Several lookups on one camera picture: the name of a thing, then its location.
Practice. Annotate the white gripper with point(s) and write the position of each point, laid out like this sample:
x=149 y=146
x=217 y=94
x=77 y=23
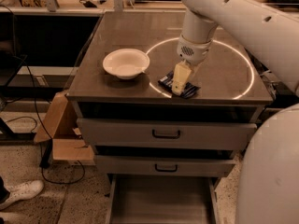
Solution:
x=193 y=51

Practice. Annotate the blue rxbar blueberry wrapper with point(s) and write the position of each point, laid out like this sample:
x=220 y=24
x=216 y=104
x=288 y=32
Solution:
x=166 y=82

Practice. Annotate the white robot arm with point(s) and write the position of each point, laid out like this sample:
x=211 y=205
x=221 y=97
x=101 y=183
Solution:
x=268 y=190

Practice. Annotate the grey drawer cabinet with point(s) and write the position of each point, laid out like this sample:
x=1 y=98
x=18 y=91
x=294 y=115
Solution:
x=230 y=90

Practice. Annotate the top grey drawer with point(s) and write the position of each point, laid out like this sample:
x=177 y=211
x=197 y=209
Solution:
x=162 y=134

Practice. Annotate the grey drawer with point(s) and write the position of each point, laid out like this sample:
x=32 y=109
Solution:
x=162 y=134
x=125 y=165

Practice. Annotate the middle grey drawer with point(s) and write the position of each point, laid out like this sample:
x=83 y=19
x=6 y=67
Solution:
x=125 y=165

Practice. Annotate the open bottom drawer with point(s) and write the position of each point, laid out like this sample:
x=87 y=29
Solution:
x=154 y=199

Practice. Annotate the white ceramic bowl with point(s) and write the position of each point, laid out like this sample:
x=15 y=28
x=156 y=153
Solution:
x=126 y=63

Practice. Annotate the cardboard box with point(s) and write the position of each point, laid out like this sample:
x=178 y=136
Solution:
x=60 y=133

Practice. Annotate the white sneaker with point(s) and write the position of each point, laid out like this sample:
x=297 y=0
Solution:
x=24 y=191

